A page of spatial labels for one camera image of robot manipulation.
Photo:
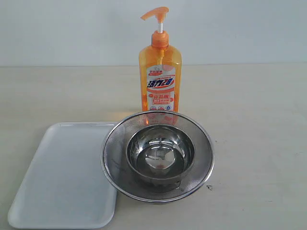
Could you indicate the orange pump soap bottle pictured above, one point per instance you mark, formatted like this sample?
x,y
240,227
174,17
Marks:
x,y
160,68

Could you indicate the small stainless steel bowl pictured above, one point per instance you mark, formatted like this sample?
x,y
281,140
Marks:
x,y
160,154

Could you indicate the steel mesh strainer basket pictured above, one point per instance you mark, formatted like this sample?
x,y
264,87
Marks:
x,y
119,174

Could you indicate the white plastic tray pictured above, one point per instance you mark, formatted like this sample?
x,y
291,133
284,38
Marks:
x,y
64,187

